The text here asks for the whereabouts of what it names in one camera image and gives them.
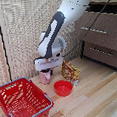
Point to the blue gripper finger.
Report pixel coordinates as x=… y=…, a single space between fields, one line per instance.
x=51 y=72

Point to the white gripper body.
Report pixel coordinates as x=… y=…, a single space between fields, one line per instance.
x=48 y=63

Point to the pink plastic cup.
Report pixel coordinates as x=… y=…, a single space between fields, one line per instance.
x=45 y=78

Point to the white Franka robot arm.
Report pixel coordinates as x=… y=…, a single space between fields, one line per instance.
x=74 y=9

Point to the yellow red snack bag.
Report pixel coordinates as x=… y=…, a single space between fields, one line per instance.
x=71 y=72

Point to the red plastic bowl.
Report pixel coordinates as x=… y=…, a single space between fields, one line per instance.
x=63 y=88

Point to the small clear bottle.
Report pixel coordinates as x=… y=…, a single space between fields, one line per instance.
x=75 y=82

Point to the red basket with blue rim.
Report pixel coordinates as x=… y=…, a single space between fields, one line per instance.
x=23 y=102

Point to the brown drawer cabinet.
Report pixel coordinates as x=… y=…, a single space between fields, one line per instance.
x=103 y=41

